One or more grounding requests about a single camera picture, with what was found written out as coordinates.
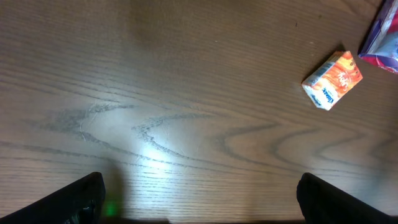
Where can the small orange box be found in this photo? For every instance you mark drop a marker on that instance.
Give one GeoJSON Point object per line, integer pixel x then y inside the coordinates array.
{"type": "Point", "coordinates": [332, 80]}

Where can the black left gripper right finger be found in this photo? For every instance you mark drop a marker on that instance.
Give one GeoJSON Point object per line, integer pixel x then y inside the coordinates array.
{"type": "Point", "coordinates": [321, 202]}

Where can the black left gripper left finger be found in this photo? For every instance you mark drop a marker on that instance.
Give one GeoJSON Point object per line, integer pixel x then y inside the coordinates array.
{"type": "Point", "coordinates": [78, 202]}

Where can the purple snack bag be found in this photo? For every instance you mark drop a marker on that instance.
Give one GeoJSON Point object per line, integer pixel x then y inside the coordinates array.
{"type": "Point", "coordinates": [380, 45]}

